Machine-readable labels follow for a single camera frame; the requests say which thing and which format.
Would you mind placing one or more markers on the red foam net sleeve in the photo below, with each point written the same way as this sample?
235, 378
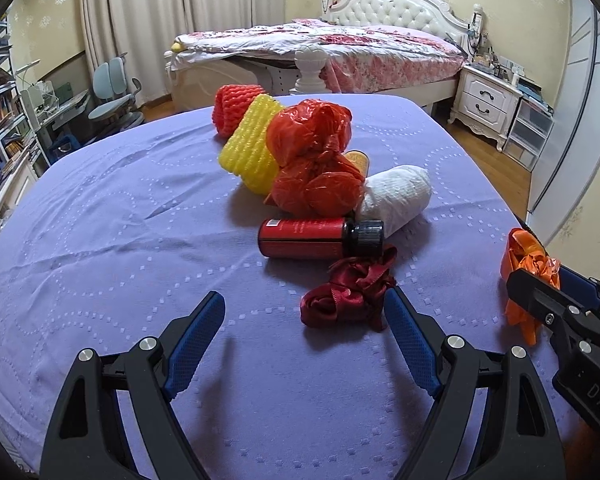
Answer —
230, 104

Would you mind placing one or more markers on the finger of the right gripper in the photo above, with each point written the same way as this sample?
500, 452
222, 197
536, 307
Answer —
541, 300
581, 289

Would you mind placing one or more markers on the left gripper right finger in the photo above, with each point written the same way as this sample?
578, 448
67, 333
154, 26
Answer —
518, 436

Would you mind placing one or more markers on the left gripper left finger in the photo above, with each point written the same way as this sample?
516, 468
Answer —
86, 437

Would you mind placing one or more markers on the light green desk chair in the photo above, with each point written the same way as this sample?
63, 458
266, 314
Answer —
116, 94

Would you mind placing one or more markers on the white bed with headboard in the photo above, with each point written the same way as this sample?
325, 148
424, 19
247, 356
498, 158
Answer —
196, 86

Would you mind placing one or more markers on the white paper towel wad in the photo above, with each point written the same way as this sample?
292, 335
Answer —
395, 196

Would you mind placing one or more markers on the plastic drawer unit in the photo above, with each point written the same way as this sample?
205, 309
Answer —
528, 133

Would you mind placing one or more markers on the purple tablecloth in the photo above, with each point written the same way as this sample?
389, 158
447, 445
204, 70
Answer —
121, 237

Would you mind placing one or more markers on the dark red ribbon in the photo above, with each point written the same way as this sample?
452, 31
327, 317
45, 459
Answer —
353, 295

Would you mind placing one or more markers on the pink floral bedspread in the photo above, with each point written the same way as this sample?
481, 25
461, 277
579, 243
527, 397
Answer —
360, 59

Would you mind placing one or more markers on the study desk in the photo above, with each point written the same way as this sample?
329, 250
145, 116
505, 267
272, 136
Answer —
45, 113

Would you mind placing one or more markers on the red black spray can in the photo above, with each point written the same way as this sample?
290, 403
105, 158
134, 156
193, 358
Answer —
321, 239

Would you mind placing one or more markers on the orange plastic wrapper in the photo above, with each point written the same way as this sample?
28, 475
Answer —
524, 251

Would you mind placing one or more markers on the red plastic bag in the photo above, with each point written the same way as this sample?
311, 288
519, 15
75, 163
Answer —
315, 179

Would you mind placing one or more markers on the beige curtains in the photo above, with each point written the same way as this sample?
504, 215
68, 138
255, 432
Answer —
143, 30

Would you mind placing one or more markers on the white nightstand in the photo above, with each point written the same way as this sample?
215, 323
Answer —
485, 105

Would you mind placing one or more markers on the sliding wardrobe door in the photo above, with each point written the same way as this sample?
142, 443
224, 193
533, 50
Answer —
571, 155

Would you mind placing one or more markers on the yellow foam net sleeve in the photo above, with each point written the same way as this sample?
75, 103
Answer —
245, 154

